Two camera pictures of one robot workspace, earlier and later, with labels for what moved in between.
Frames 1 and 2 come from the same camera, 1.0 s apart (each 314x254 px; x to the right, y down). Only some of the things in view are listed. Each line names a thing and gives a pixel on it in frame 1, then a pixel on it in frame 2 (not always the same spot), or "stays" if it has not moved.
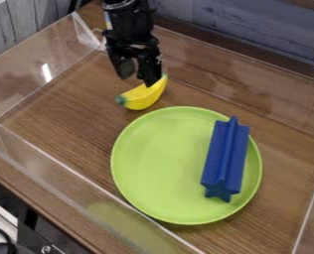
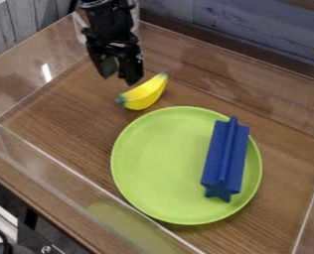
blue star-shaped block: x=224 y=166 stays
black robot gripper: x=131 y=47 -> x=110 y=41
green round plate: x=157 y=167 stays
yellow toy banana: x=143 y=96 stays
